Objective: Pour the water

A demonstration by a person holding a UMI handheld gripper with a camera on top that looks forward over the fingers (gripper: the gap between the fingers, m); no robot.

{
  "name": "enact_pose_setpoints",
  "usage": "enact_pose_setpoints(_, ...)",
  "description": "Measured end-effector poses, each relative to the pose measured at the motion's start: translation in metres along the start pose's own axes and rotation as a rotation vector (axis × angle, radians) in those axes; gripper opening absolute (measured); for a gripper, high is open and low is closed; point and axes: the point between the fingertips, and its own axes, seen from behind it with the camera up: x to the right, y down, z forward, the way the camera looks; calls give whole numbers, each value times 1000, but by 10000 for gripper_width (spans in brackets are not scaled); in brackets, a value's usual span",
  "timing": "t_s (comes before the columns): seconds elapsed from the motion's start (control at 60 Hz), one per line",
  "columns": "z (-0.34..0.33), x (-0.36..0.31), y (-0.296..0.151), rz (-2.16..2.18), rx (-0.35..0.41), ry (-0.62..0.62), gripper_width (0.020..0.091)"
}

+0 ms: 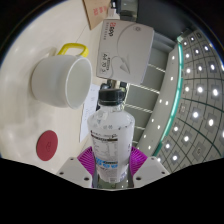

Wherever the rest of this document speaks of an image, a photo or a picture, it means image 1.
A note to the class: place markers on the white cardboard paper box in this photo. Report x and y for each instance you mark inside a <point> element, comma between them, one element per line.
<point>125,50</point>

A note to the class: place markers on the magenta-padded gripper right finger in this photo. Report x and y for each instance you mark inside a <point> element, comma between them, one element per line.
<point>150,170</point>

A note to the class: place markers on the clear plastic bottle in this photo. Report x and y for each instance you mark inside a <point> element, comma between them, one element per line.
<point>110,133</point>

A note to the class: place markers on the ceiling lights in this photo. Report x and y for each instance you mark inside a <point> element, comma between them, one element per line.
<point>195,115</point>

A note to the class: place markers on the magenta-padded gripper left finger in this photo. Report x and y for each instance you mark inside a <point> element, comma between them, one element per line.
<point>76,170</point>

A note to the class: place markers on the flat round red coaster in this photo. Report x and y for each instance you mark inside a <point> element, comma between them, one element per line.
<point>47,145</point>

